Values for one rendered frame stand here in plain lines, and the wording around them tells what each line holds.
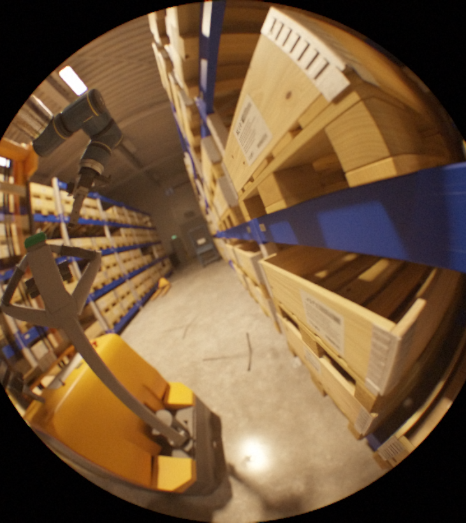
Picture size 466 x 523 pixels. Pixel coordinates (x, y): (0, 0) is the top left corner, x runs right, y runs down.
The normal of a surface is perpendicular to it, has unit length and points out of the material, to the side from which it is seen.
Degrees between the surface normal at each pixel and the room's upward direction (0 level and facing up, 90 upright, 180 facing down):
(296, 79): 90
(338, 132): 90
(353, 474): 0
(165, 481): 22
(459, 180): 90
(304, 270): 90
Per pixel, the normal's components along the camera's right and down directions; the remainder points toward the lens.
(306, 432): -0.37, -0.91
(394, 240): -0.92, 0.39
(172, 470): 0.00, -0.99
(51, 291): 0.84, 0.07
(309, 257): 0.14, 0.15
